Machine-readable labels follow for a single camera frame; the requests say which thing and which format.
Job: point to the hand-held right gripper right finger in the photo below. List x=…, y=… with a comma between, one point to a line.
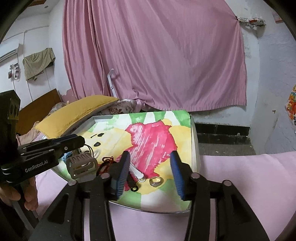
x=178, y=176

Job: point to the white hair clip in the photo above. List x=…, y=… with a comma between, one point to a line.
x=138, y=173

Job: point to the white air conditioner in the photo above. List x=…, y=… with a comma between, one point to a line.
x=8, y=49

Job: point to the khaki hanging cloth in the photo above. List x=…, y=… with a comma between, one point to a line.
x=38, y=62

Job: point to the red paper on wall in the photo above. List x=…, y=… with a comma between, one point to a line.
x=278, y=17

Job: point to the floral pillow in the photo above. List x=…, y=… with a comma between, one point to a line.
x=124, y=105

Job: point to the grey claw hair clip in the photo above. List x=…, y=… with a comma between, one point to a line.
x=81, y=165

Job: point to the pink bed sheet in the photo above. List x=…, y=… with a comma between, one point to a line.
x=254, y=185

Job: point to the person's left hand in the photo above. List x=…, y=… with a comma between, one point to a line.
x=30, y=194

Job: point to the pale pink cloth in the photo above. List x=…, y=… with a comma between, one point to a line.
x=26, y=136

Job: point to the pink curtain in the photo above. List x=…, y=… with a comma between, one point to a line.
x=150, y=46

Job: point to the colourful floral cloth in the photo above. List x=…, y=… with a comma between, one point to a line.
x=291, y=104

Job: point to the wall-mounted socket with plugs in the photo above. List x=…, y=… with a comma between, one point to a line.
x=13, y=71

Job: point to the black twisted hair clip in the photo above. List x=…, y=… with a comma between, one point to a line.
x=132, y=184

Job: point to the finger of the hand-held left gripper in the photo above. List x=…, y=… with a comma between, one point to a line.
x=69, y=140
x=60, y=153

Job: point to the yellow pillow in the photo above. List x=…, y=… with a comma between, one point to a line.
x=76, y=109

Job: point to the tray with colourful painted paper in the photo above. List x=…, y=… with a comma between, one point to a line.
x=150, y=143

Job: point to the brown wooden headboard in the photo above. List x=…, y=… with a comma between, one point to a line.
x=39, y=104

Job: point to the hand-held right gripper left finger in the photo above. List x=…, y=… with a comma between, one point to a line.
x=120, y=183

